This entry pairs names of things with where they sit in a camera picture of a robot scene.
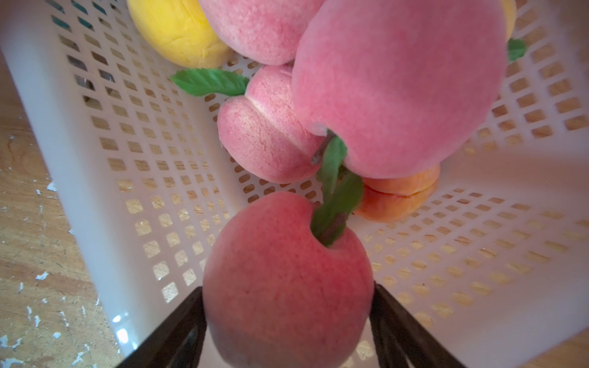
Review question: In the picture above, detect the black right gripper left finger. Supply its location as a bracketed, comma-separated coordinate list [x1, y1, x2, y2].
[119, 287, 207, 367]

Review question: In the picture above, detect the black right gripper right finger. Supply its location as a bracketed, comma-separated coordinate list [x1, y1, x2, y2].
[370, 283, 465, 368]

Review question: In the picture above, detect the red orange peach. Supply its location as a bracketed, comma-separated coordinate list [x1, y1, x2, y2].
[354, 163, 441, 223]

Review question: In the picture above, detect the pink peach with leaf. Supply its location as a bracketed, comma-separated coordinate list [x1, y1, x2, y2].
[170, 64, 323, 183]

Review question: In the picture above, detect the yellow peach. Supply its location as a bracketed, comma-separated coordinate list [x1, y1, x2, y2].
[127, 0, 234, 68]
[500, 0, 528, 63]

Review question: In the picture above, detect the white plastic basket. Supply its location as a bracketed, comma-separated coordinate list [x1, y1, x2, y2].
[0, 0, 589, 368]

